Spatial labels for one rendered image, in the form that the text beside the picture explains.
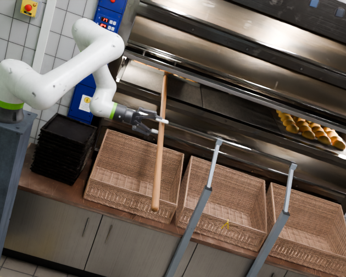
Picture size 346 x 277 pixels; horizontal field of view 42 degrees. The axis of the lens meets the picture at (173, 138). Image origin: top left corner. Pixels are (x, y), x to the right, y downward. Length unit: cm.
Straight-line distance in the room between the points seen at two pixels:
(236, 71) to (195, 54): 29
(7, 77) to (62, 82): 22
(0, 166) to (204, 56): 142
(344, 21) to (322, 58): 25
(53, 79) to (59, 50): 109
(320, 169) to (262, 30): 108
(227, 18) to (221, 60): 26
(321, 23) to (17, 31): 186
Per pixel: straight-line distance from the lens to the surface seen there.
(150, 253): 285
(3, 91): 195
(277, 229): 272
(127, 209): 273
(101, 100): 238
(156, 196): 178
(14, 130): 195
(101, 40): 201
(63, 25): 289
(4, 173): 207
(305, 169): 325
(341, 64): 301
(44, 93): 181
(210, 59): 284
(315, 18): 291
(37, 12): 285
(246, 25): 283
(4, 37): 302
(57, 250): 293
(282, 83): 296
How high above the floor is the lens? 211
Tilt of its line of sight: 23 degrees down
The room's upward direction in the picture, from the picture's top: 21 degrees clockwise
